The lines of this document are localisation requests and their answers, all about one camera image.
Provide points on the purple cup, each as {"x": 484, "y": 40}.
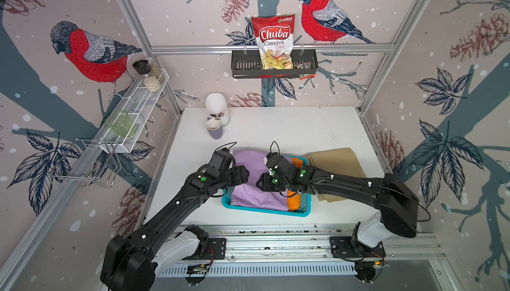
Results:
{"x": 214, "y": 127}

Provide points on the white wire wall shelf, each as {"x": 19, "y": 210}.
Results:
{"x": 139, "y": 105}

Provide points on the chrome wire rack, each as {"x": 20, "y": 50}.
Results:
{"x": 86, "y": 162}

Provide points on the orange pants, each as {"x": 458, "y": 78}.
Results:
{"x": 294, "y": 199}

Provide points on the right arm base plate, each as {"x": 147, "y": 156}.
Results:
{"x": 343, "y": 248}

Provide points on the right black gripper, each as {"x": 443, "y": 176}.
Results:
{"x": 263, "y": 183}

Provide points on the black wall shelf basket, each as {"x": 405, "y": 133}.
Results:
{"x": 251, "y": 65}

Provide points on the red cassava chips bag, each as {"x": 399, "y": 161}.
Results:
{"x": 275, "y": 39}

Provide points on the beige pants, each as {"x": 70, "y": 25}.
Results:
{"x": 338, "y": 161}

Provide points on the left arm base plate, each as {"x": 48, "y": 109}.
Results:
{"x": 210, "y": 249}

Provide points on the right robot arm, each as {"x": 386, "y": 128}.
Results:
{"x": 397, "y": 207}

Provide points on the black lid spice jar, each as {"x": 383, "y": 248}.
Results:
{"x": 149, "y": 79}

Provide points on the purple pants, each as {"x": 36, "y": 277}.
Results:
{"x": 248, "y": 194}

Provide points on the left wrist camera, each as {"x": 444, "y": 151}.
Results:
{"x": 222, "y": 160}

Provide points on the white egg shaped dispenser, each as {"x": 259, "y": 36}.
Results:
{"x": 217, "y": 107}

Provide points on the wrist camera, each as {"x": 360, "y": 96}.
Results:
{"x": 277, "y": 162}
{"x": 222, "y": 160}

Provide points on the teal plastic basket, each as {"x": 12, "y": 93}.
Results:
{"x": 304, "y": 210}

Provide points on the green glass cup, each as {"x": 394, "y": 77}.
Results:
{"x": 121, "y": 124}

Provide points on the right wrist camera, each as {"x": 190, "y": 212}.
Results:
{"x": 277, "y": 162}

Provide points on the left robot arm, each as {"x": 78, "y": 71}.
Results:
{"x": 129, "y": 262}

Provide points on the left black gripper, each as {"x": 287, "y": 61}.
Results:
{"x": 241, "y": 174}

